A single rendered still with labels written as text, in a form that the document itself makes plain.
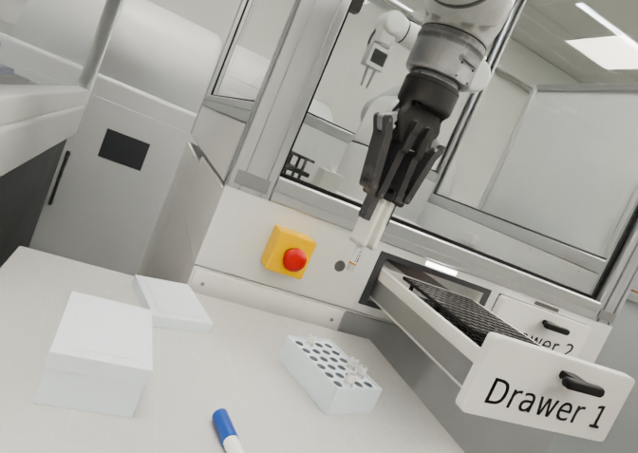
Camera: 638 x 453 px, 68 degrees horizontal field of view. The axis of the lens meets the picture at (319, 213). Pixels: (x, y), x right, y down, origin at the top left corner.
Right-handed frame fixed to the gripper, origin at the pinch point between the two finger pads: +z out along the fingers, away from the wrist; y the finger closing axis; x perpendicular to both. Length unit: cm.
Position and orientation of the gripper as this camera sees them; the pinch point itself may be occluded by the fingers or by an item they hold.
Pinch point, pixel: (371, 221)
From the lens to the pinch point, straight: 65.1
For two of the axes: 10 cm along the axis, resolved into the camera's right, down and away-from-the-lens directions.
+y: 7.4, 2.4, 6.3
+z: -3.9, 9.1, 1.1
